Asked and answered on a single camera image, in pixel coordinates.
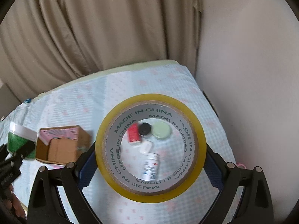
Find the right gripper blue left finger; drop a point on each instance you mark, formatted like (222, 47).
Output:
(45, 205)

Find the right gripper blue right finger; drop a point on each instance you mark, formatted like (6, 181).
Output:
(255, 204)

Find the white lid green jar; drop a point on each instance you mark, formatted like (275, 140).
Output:
(18, 136)

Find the white vitamin pill bottle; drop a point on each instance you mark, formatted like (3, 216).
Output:
(151, 167)

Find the red small carton box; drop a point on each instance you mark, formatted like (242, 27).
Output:
(133, 135)

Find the yellow packing tape roll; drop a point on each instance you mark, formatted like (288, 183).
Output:
(182, 154)

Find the white earbuds case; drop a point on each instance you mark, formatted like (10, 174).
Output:
(145, 147)

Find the pale green lid jar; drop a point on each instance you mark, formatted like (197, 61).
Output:
(161, 130)

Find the black cap small jar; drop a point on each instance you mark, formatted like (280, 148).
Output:
(144, 129)

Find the person's left hand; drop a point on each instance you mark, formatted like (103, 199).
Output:
(14, 204)

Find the pink patterned cardboard box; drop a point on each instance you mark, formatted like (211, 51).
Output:
(61, 145)

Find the grey bed headboard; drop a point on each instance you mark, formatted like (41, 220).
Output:
(8, 101)

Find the blue pink checkered bedsheet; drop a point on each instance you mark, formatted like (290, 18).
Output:
(87, 101)

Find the beige curtain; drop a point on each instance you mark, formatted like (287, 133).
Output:
(47, 43)

